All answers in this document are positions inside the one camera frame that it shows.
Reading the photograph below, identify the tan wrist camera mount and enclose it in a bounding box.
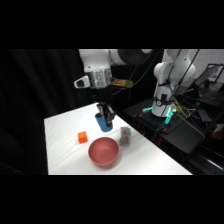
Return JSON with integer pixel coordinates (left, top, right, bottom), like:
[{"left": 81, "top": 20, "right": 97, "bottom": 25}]
[{"left": 111, "top": 78, "right": 135, "bottom": 90}]

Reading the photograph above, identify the blue plastic cup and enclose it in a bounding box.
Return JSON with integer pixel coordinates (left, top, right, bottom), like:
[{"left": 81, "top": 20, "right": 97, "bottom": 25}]
[{"left": 94, "top": 112, "right": 114, "bottom": 133}]

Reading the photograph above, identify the black robot stand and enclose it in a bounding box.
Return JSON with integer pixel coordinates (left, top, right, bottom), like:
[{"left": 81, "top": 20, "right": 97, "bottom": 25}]
[{"left": 122, "top": 97, "right": 206, "bottom": 155}]

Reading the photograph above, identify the grey plush toy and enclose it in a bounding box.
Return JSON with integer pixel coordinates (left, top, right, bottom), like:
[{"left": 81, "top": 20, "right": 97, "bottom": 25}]
[{"left": 119, "top": 126, "right": 133, "bottom": 147}]

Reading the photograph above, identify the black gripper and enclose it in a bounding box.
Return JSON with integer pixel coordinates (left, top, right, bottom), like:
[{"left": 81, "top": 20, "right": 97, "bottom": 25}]
[{"left": 91, "top": 86, "right": 117, "bottom": 128}]

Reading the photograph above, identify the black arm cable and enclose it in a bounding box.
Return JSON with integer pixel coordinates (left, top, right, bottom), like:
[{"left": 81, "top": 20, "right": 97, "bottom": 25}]
[{"left": 166, "top": 49, "right": 201, "bottom": 98}]

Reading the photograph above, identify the yellow cable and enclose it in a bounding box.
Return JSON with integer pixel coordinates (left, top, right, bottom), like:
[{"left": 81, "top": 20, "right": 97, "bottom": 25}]
[{"left": 171, "top": 96, "right": 196, "bottom": 120}]

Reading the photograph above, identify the orange cube block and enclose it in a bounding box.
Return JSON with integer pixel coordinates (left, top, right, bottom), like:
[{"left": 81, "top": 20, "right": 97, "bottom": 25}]
[{"left": 77, "top": 131, "right": 88, "bottom": 145}]

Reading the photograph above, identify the black curtain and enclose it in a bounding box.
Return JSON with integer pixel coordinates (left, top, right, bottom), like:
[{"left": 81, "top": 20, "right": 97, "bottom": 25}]
[{"left": 0, "top": 49, "right": 164, "bottom": 176}]

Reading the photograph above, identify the dark laptop screen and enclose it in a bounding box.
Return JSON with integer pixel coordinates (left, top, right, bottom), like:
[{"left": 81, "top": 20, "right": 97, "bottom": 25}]
[{"left": 194, "top": 63, "right": 224, "bottom": 93}]

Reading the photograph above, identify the pink plastic bowl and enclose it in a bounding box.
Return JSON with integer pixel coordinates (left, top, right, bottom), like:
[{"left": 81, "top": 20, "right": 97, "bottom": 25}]
[{"left": 87, "top": 136, "right": 120, "bottom": 168}]

